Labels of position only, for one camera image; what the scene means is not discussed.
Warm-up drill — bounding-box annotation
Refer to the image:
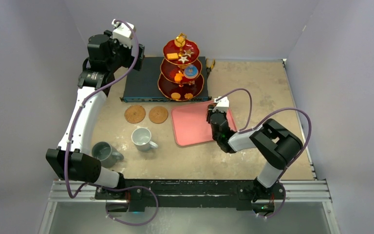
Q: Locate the white ceramic mug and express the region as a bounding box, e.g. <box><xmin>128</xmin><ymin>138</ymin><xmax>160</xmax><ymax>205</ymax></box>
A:
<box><xmin>131</xmin><ymin>128</ymin><xmax>159</xmax><ymax>152</ymax></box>

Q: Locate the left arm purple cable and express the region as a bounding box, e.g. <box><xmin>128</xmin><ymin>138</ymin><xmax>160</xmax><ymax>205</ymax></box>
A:
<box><xmin>63</xmin><ymin>19</ymin><xmax>159</xmax><ymax>226</ymax></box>

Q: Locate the red three-tier cake stand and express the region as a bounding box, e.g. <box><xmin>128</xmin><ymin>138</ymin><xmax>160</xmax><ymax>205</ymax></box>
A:
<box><xmin>157</xmin><ymin>33</ymin><xmax>205</xmax><ymax>102</ymax></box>

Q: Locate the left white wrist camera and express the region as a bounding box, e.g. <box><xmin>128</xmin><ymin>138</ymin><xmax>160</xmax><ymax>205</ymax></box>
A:
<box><xmin>112</xmin><ymin>19</ymin><xmax>136</xmax><ymax>49</ymax></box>

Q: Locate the square yellow biscuit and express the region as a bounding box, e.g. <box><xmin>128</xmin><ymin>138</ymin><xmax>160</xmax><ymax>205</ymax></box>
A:
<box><xmin>166</xmin><ymin>53</ymin><xmax>179</xmax><ymax>60</ymax></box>

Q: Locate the aluminium frame rail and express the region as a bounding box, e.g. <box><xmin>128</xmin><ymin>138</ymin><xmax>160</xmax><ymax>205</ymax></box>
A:
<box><xmin>48</xmin><ymin>179</ymin><xmax>331</xmax><ymax>207</ymax></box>

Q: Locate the orange fish shaped cake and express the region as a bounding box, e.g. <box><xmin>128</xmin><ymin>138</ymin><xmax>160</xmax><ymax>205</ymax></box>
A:
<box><xmin>174</xmin><ymin>72</ymin><xmax>184</xmax><ymax>83</ymax></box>

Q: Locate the dark network switch box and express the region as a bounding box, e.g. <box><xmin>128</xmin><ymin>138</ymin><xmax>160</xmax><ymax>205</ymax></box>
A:
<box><xmin>121</xmin><ymin>57</ymin><xmax>212</xmax><ymax>102</ymax></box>

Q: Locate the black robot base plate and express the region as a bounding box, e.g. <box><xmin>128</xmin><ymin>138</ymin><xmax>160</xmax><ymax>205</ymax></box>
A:
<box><xmin>95</xmin><ymin>178</ymin><xmax>286</xmax><ymax>212</ymax></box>

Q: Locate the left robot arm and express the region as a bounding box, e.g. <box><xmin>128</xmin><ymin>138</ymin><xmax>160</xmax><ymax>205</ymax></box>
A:
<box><xmin>46</xmin><ymin>29</ymin><xmax>144</xmax><ymax>199</ymax></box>

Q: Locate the swirl butter cookie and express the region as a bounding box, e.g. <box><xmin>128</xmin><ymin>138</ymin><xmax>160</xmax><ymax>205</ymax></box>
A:
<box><xmin>184</xmin><ymin>93</ymin><xmax>194</xmax><ymax>100</ymax></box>

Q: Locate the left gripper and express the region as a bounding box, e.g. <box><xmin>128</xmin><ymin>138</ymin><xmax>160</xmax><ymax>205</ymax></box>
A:
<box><xmin>105</xmin><ymin>31</ymin><xmax>144</xmax><ymax>72</ymax></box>

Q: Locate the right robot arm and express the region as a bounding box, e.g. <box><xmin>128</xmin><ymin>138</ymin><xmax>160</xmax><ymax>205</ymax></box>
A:
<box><xmin>206</xmin><ymin>103</ymin><xmax>305</xmax><ymax>198</ymax></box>

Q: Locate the woven rattan coaster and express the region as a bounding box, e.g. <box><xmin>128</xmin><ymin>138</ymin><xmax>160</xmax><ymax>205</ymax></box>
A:
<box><xmin>149</xmin><ymin>106</ymin><xmax>168</xmax><ymax>124</ymax></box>
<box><xmin>124</xmin><ymin>105</ymin><xmax>146</xmax><ymax>124</ymax></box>

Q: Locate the round biscuit tray corner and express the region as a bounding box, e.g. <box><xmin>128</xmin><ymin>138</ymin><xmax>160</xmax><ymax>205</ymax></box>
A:
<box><xmin>174</xmin><ymin>36</ymin><xmax>186</xmax><ymax>48</ymax></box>

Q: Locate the blue frosted donut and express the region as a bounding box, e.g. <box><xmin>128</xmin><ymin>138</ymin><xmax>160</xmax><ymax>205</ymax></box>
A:
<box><xmin>183</xmin><ymin>64</ymin><xmax>199</xmax><ymax>79</ymax></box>

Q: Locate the brown centred star cookie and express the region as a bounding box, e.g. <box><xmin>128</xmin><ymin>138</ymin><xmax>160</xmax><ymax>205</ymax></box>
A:
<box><xmin>183</xmin><ymin>49</ymin><xmax>194</xmax><ymax>58</ymax></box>

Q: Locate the white iced star cookie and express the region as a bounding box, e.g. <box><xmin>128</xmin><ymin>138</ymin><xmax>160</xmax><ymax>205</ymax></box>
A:
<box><xmin>178</xmin><ymin>56</ymin><xmax>189</xmax><ymax>64</ymax></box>

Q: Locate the round biscuit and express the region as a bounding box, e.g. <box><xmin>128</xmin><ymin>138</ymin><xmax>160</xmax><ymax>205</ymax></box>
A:
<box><xmin>170</xmin><ymin>92</ymin><xmax>181</xmax><ymax>100</ymax></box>

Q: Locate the grey ceramic mug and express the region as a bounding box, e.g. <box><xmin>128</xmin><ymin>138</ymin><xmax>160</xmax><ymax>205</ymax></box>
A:
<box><xmin>92</xmin><ymin>141</ymin><xmax>124</xmax><ymax>168</ymax></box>

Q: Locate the pink serving tray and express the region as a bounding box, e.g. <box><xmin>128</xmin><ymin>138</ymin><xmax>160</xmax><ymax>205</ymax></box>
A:
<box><xmin>170</xmin><ymin>99</ymin><xmax>238</xmax><ymax>148</ymax></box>

